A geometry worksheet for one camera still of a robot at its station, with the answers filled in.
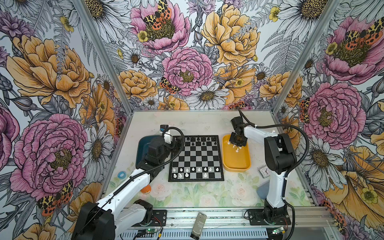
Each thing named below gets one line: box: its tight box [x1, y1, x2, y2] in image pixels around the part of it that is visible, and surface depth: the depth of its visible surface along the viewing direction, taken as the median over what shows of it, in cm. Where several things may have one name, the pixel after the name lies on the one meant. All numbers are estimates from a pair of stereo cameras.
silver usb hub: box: [190, 212, 207, 239], surface depth 70 cm
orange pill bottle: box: [140, 184, 152, 195], surface depth 81 cm
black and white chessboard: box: [168, 135, 225, 182], surface depth 93 cm
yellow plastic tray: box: [222, 134, 251, 173], surface depth 98 cm
